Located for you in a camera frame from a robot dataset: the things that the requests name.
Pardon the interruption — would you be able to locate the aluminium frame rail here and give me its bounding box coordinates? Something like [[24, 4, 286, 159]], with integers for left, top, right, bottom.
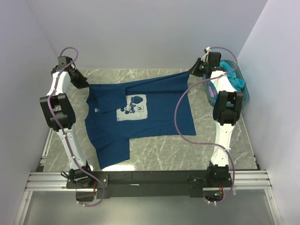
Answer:
[[39, 129, 53, 166], [25, 171, 272, 191]]

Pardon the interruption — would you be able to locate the aluminium frame rail front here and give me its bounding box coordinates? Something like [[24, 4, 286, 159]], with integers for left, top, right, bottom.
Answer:
[[25, 171, 272, 191]]

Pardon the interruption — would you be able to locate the dark blue printed t-shirt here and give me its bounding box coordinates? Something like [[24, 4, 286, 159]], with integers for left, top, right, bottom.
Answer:
[[85, 72, 196, 169]]

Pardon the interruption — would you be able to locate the turquoise t-shirt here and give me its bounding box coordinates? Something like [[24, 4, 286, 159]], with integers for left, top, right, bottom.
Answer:
[[220, 60, 246, 92]]

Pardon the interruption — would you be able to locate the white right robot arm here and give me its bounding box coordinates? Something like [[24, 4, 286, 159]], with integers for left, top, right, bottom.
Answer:
[[188, 49, 243, 187]]

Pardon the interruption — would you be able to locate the aluminium frame rail left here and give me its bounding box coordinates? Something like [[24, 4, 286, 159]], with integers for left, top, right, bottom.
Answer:
[[39, 129, 53, 166]]

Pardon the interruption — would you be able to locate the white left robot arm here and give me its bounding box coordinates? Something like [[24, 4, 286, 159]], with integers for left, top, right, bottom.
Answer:
[[39, 56, 95, 188]]

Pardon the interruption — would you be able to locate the teal plastic laundry basket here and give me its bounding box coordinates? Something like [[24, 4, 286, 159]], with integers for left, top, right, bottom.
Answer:
[[204, 60, 250, 106]]

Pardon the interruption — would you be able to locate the black base crossbar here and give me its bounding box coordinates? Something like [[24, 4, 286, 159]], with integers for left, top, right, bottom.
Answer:
[[66, 170, 235, 202]]

